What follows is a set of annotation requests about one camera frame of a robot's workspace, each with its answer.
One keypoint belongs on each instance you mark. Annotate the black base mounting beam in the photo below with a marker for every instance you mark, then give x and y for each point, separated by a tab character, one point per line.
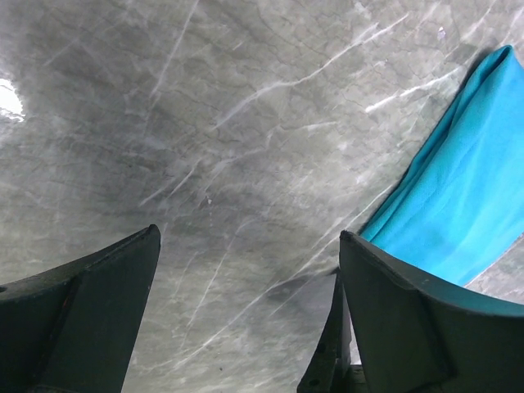
330	362

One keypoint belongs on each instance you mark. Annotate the teal t-shirt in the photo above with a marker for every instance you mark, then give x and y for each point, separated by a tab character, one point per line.
459	206

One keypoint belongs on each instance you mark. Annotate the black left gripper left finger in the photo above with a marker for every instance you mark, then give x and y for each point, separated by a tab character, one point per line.
73	328

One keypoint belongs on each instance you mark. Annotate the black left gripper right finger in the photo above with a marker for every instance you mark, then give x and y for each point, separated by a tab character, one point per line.
418	333

